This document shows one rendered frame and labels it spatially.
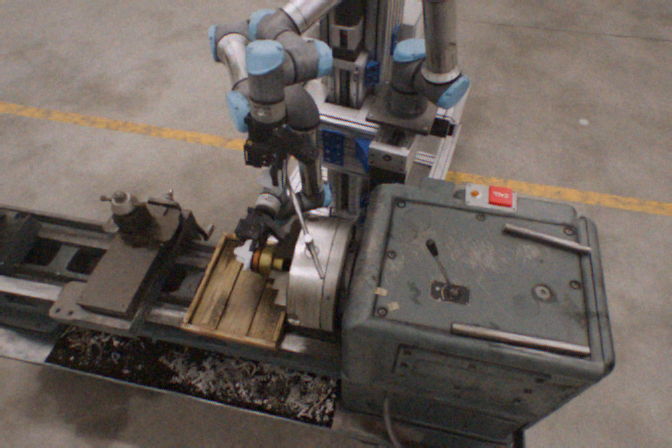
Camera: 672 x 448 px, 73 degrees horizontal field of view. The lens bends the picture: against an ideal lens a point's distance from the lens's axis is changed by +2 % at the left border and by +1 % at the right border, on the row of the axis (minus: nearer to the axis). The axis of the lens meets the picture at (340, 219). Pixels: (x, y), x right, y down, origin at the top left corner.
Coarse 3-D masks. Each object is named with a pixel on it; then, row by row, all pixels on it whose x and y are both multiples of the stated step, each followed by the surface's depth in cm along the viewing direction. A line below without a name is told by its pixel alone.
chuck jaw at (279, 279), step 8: (272, 272) 126; (280, 272) 126; (288, 272) 126; (272, 280) 126; (280, 280) 124; (272, 288) 123; (280, 288) 123; (280, 296) 121; (280, 304) 120; (296, 320) 121
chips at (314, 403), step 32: (64, 352) 171; (96, 352) 170; (128, 352) 170; (160, 352) 170; (192, 352) 170; (160, 384) 163; (192, 384) 163; (224, 384) 159; (256, 384) 159; (288, 384) 159; (320, 384) 160; (288, 416) 155; (320, 416) 155
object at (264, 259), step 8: (256, 248) 129; (264, 248) 132; (272, 248) 129; (256, 256) 127; (264, 256) 127; (272, 256) 126; (256, 264) 127; (264, 264) 126; (272, 264) 127; (280, 264) 127; (256, 272) 129; (264, 272) 127
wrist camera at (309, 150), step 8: (280, 128) 101; (272, 136) 100; (280, 136) 100; (288, 136) 101; (296, 136) 103; (280, 144) 101; (288, 144) 100; (296, 144) 101; (304, 144) 103; (288, 152) 101; (296, 152) 101; (304, 152) 101; (312, 152) 102; (304, 160) 102; (312, 160) 102
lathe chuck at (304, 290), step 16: (320, 224) 120; (336, 224) 121; (320, 240) 116; (304, 256) 114; (320, 256) 114; (304, 272) 113; (288, 288) 114; (304, 288) 113; (320, 288) 113; (288, 304) 116; (304, 304) 115; (320, 304) 114; (288, 320) 121; (304, 320) 119
